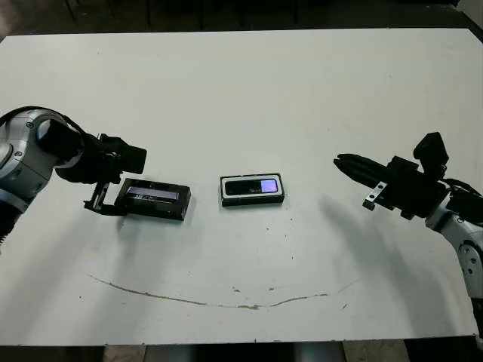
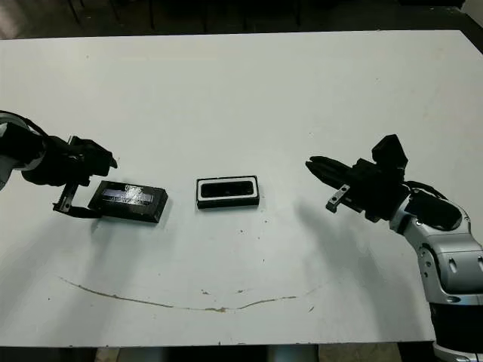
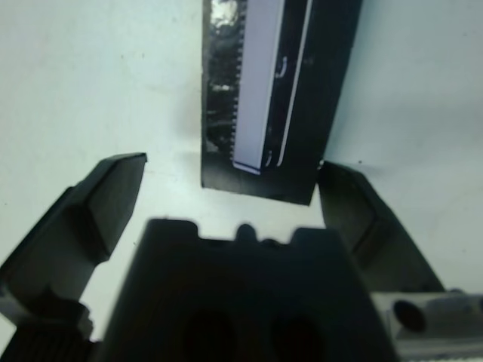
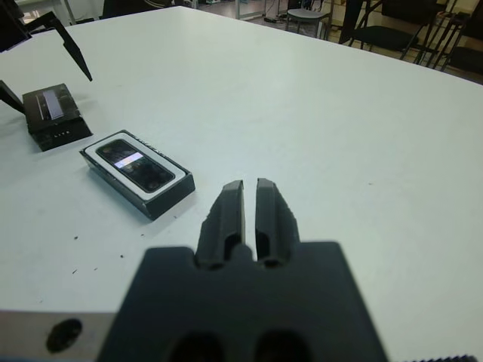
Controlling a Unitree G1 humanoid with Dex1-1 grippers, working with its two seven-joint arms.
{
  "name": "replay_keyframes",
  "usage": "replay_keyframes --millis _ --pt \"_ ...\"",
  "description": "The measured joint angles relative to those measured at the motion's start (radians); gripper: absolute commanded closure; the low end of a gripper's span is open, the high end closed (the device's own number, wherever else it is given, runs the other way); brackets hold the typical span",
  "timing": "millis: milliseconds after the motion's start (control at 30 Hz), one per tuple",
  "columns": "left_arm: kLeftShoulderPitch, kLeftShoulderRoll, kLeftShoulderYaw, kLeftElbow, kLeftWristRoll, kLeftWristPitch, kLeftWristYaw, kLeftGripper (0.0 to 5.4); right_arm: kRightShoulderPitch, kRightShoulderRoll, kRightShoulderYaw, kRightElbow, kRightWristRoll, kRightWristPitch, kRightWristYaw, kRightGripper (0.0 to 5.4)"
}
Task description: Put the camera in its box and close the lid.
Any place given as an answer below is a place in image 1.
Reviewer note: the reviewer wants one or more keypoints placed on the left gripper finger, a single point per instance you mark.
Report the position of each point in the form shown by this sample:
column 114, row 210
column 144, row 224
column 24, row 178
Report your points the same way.
column 103, row 211
column 117, row 181

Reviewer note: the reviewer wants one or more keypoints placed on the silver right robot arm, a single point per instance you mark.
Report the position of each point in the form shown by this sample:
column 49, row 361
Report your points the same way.
column 468, row 241

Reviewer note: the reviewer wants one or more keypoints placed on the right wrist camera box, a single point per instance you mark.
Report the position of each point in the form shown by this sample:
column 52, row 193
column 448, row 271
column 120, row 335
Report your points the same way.
column 432, row 151

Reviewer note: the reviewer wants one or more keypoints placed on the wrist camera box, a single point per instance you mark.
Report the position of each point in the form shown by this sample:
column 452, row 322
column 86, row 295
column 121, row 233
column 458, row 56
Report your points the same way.
column 432, row 151
column 134, row 160

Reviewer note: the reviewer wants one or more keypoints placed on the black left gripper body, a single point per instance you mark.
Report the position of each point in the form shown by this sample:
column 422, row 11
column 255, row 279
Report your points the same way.
column 98, row 162

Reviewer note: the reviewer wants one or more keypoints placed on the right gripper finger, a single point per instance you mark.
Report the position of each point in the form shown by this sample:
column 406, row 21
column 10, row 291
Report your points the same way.
column 368, row 164
column 362, row 175

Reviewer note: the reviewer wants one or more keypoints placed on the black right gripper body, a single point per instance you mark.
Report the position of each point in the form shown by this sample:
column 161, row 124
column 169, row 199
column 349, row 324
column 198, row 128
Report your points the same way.
column 411, row 192

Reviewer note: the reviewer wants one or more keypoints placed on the black box lid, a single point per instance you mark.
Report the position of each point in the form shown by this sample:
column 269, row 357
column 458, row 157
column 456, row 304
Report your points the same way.
column 158, row 207

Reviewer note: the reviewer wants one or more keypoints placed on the black box base white insert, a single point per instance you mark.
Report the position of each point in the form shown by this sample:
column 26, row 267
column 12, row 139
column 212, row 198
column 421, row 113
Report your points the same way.
column 249, row 202

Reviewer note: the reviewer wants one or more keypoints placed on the black phone-like camera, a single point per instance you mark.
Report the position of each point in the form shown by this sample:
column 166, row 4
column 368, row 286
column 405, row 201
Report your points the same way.
column 241, row 187

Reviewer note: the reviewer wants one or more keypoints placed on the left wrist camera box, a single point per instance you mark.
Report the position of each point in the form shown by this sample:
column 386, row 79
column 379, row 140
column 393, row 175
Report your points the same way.
column 134, row 160

